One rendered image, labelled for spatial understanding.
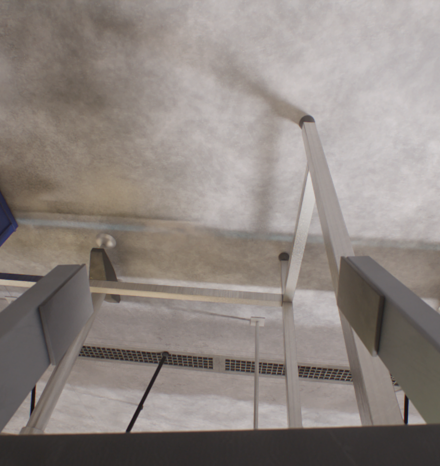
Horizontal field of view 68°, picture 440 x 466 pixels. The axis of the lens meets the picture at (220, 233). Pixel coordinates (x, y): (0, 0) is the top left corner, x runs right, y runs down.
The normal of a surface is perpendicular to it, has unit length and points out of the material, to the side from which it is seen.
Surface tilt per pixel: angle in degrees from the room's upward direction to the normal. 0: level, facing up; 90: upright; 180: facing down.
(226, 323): 0
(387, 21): 0
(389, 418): 90
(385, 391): 90
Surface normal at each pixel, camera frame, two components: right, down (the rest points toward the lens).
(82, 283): 1.00, -0.03
